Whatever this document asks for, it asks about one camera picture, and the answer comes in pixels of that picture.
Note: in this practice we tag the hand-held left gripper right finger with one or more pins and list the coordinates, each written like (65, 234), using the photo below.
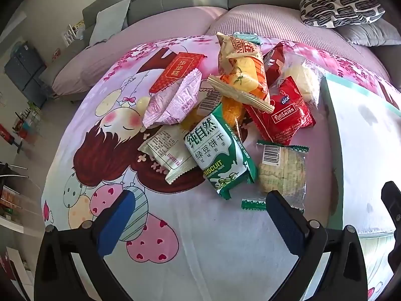
(285, 222)

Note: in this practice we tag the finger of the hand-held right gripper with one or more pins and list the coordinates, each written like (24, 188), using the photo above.
(391, 200)

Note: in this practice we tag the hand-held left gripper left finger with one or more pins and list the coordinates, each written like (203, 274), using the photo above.
(116, 222)

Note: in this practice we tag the white box with teal rim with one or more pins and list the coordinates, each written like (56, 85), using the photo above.
(360, 163)

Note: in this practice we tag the clear green-edged cracker packet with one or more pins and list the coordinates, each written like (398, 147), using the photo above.
(282, 172)

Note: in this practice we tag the white pale snack packet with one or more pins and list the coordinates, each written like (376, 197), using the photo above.
(166, 152)

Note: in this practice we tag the green biscuit packet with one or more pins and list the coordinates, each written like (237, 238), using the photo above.
(219, 156)

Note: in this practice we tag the red flower-print wafer packet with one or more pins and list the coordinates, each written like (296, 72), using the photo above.
(282, 116)

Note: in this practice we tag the orange cake packet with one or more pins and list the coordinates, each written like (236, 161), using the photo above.
(233, 109)

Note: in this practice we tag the pink swiss roll packet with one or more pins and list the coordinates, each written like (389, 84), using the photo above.
(175, 103)

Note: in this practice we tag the clear packet with white pastry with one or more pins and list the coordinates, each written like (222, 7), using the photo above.
(300, 75)

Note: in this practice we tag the red milk biscuit packet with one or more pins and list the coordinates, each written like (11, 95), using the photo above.
(275, 64)

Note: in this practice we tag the beige orange bread packet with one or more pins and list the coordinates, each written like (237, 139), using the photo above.
(241, 69)

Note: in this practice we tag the red snack packet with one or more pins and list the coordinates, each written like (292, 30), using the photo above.
(175, 69)

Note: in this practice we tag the small teal snack packet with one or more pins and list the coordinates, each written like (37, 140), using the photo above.
(250, 38)

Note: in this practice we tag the printed pink blanket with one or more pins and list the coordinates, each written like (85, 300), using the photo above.
(188, 250)

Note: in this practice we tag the blue cabinet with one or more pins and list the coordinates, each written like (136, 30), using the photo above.
(25, 72)

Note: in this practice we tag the white side rack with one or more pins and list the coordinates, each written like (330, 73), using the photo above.
(72, 34)

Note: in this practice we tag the black white patterned pillow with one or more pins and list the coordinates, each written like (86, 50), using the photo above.
(341, 6)

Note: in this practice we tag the light grey pillow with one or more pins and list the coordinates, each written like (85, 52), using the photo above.
(109, 22)

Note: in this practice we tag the pink sofa cover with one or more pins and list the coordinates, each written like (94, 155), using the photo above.
(250, 18)

